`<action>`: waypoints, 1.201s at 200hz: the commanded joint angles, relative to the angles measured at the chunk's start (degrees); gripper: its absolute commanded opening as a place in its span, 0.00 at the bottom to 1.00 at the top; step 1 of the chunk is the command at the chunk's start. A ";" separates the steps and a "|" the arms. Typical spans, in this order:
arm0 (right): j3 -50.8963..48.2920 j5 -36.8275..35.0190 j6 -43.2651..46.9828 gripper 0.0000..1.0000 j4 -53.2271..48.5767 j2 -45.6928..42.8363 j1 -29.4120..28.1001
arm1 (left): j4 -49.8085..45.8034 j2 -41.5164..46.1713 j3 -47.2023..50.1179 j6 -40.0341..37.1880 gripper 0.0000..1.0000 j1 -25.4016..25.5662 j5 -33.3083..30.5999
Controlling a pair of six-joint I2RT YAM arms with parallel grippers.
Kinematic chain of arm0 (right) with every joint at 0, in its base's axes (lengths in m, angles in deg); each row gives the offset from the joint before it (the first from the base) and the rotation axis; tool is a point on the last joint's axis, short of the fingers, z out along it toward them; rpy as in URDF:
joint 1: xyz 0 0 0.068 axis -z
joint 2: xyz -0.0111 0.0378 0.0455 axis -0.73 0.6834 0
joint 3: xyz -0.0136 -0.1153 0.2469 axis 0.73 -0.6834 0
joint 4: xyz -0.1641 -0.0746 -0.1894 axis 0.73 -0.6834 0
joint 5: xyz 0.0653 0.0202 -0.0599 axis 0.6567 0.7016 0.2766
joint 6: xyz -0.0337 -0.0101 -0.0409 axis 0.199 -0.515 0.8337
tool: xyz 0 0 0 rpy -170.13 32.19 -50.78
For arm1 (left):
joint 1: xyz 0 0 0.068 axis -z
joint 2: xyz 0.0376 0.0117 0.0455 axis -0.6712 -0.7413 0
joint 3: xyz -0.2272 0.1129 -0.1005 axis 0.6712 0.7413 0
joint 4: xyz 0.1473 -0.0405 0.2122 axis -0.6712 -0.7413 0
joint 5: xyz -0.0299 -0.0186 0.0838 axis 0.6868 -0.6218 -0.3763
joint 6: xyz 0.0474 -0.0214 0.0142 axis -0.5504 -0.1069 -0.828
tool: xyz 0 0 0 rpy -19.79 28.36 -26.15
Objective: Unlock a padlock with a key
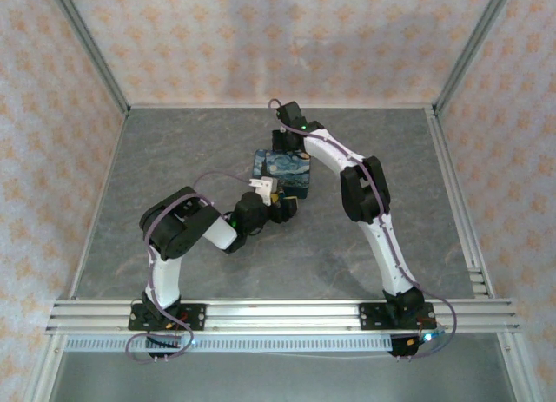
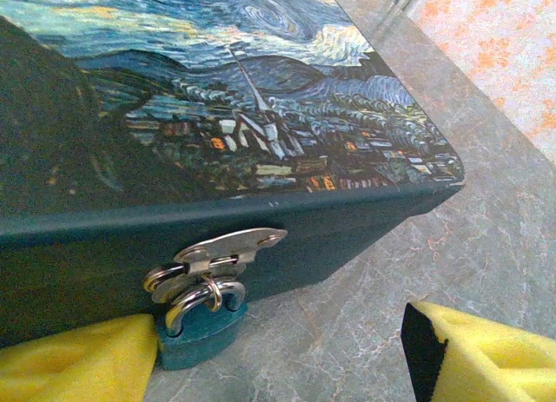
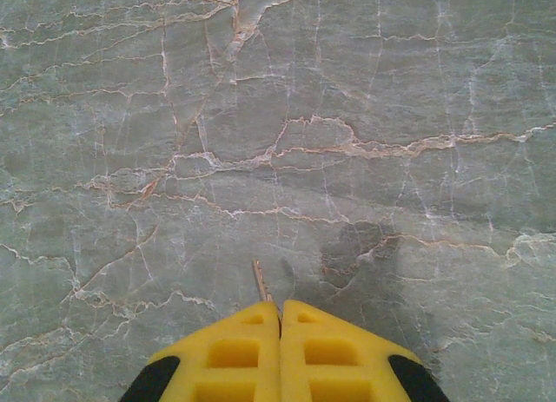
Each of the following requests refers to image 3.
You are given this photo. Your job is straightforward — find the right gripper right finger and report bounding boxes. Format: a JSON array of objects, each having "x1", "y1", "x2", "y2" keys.
[{"x1": 279, "y1": 299, "x2": 451, "y2": 402}]

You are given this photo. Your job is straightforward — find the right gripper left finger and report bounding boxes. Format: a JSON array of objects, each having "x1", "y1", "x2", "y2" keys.
[{"x1": 119, "y1": 300, "x2": 281, "y2": 402}]

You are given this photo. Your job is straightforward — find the thin wooden stick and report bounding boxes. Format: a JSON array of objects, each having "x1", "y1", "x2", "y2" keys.
[{"x1": 251, "y1": 258, "x2": 275, "y2": 306}]

